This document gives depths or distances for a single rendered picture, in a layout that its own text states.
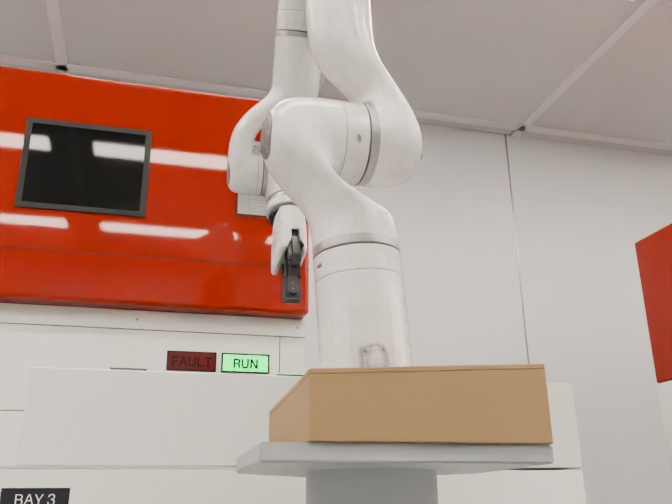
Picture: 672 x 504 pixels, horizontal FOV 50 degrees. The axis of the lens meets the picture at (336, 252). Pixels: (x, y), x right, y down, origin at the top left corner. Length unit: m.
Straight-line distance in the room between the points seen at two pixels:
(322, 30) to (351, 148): 0.20
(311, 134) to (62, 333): 1.01
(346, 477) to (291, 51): 0.79
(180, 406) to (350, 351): 0.35
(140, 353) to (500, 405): 1.14
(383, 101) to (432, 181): 2.86
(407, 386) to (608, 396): 3.28
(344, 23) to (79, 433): 0.71
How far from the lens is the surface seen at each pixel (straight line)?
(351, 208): 0.95
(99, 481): 1.14
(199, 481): 1.14
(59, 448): 1.15
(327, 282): 0.93
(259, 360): 1.82
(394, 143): 1.03
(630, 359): 4.15
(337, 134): 1.00
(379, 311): 0.91
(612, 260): 4.28
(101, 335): 1.81
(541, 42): 3.55
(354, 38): 1.10
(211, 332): 1.82
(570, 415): 1.36
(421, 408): 0.78
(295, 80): 1.35
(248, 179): 1.35
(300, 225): 1.28
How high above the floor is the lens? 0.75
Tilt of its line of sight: 20 degrees up
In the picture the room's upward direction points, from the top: 1 degrees counter-clockwise
